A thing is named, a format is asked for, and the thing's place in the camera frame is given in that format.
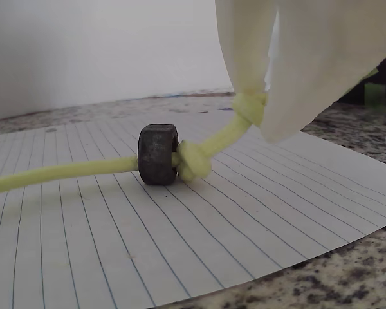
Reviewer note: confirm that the black hex nut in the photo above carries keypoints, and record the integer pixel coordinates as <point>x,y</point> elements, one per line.
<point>154,154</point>

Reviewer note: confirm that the gripper white right finger green strip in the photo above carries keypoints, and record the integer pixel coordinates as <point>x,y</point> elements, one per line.
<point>325,48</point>

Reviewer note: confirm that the gripper white left finger green strip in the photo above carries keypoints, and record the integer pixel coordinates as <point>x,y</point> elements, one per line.
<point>244,48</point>

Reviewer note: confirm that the lined paper sheet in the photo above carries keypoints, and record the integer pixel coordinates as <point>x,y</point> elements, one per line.
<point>148,241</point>

